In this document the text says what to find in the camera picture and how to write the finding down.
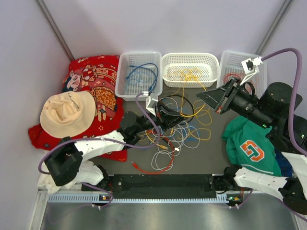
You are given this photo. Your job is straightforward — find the orange red ethernet cable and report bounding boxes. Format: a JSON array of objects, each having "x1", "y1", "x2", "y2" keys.
[{"x1": 131, "y1": 130, "x2": 175, "y2": 175}]

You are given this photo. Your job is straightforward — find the blue plaid cloth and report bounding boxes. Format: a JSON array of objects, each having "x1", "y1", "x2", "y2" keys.
[{"x1": 274, "y1": 149, "x2": 296, "y2": 177}]

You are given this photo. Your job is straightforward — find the blue ethernet cable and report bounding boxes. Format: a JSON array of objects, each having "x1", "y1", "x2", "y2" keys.
[{"x1": 125, "y1": 63, "x2": 160, "y2": 94}]

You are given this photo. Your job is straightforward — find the white thin cable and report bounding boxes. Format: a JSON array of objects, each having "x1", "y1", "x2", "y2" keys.
[{"x1": 151, "y1": 97, "x2": 201, "y2": 172}]

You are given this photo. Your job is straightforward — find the white cloth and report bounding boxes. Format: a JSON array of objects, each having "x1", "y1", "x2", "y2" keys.
[{"x1": 37, "y1": 161, "x2": 104, "y2": 194}]

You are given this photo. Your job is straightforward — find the grey slotted cable duct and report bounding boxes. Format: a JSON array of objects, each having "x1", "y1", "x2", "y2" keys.
[{"x1": 48, "y1": 193, "x2": 242, "y2": 205}]

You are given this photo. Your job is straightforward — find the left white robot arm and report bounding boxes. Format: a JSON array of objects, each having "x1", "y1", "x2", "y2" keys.
[{"x1": 44, "y1": 102, "x2": 185, "y2": 190}]

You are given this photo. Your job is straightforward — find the right white mesh basket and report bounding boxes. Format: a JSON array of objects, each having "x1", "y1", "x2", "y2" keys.
[{"x1": 216, "y1": 50, "x2": 268, "y2": 98}]

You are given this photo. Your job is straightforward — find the red patterned cloth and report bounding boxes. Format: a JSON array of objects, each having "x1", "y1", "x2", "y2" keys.
[{"x1": 28, "y1": 55, "x2": 124, "y2": 150}]

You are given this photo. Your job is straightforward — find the light blue thin cable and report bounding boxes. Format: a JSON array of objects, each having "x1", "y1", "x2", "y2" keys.
[{"x1": 177, "y1": 105, "x2": 201, "y2": 149}]

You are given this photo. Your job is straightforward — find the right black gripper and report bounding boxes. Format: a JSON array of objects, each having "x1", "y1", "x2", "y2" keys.
[{"x1": 195, "y1": 77, "x2": 273, "y2": 129}]

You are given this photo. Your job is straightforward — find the green jersey shirt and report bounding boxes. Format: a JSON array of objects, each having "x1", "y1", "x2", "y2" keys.
[{"x1": 222, "y1": 116, "x2": 282, "y2": 176}]

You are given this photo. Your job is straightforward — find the thick yellow ethernet cable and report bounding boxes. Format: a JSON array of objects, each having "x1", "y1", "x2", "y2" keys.
[{"x1": 145, "y1": 128, "x2": 175, "y2": 150}]

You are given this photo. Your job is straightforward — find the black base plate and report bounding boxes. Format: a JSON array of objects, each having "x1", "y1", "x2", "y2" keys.
[{"x1": 81, "y1": 173, "x2": 225, "y2": 199}]

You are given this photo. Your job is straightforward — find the middle white perforated basket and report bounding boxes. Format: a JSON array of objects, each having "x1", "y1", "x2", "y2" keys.
[{"x1": 161, "y1": 53, "x2": 219, "y2": 88}]

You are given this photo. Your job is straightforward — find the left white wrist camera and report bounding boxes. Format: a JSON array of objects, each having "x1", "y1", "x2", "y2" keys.
[{"x1": 143, "y1": 92, "x2": 158, "y2": 115}]

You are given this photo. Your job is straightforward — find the white mesh basket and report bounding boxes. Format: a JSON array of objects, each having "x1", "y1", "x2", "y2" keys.
[
  {"x1": 216, "y1": 50, "x2": 268, "y2": 98},
  {"x1": 115, "y1": 51, "x2": 163, "y2": 101}
]

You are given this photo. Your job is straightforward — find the beige bucket hat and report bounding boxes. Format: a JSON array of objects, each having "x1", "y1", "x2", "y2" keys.
[{"x1": 40, "y1": 91, "x2": 96, "y2": 138}]

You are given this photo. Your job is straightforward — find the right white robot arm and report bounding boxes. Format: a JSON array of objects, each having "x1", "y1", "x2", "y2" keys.
[{"x1": 197, "y1": 79, "x2": 307, "y2": 215}]

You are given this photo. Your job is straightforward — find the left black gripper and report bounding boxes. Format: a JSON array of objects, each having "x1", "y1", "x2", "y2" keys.
[{"x1": 134, "y1": 102, "x2": 188, "y2": 134}]

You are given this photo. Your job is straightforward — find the black round cable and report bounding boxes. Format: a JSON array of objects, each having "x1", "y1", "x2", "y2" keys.
[{"x1": 159, "y1": 94, "x2": 195, "y2": 125}]

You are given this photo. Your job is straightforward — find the thin red cable in basket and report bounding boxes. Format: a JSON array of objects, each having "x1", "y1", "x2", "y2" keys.
[{"x1": 223, "y1": 71, "x2": 258, "y2": 95}]

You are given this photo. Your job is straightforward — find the left white mesh basket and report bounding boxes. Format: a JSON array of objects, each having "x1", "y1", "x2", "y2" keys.
[{"x1": 115, "y1": 51, "x2": 163, "y2": 101}]

